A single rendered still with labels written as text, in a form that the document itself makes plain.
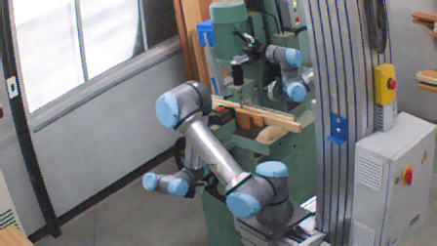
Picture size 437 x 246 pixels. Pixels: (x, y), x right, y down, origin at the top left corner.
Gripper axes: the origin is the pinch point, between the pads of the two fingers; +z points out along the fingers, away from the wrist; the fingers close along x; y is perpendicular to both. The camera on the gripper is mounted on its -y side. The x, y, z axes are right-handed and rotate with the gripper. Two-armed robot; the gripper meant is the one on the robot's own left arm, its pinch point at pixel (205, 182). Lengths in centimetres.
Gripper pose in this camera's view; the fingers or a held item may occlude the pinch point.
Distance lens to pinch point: 259.7
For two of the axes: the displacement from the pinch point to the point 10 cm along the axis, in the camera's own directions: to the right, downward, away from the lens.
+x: 7.2, 2.0, -6.6
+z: 6.5, 1.2, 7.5
